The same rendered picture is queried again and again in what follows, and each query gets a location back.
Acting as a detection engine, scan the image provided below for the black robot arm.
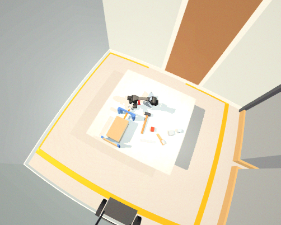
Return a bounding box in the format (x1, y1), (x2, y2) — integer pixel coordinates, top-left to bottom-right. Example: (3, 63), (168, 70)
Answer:
(127, 95), (159, 106)

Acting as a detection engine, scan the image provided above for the hammer with grey head and wooden handle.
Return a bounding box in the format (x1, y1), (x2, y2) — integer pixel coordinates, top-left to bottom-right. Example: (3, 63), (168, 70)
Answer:
(141, 112), (151, 134)

